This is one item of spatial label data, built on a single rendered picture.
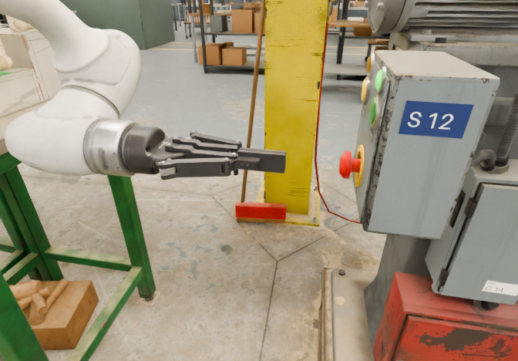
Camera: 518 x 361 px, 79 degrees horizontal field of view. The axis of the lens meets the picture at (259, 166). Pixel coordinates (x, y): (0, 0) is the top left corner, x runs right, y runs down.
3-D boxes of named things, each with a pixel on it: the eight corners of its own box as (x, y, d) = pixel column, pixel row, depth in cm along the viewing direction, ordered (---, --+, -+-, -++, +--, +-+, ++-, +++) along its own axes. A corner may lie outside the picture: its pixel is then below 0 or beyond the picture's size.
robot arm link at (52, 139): (67, 156, 44) (105, 86, 50) (-26, 147, 46) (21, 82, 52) (107, 190, 53) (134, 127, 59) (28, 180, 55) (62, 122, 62)
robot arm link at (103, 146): (92, 184, 49) (127, 188, 48) (76, 130, 45) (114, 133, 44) (125, 159, 57) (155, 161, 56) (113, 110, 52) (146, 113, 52)
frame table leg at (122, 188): (157, 294, 142) (113, 99, 99) (152, 304, 138) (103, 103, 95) (146, 291, 143) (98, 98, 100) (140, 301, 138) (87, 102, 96)
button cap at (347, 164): (363, 172, 47) (368, 147, 45) (367, 186, 43) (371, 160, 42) (338, 170, 48) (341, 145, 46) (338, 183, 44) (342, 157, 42)
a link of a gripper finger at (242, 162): (227, 154, 46) (220, 163, 44) (260, 157, 46) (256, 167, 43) (227, 163, 47) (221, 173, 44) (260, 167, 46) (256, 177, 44)
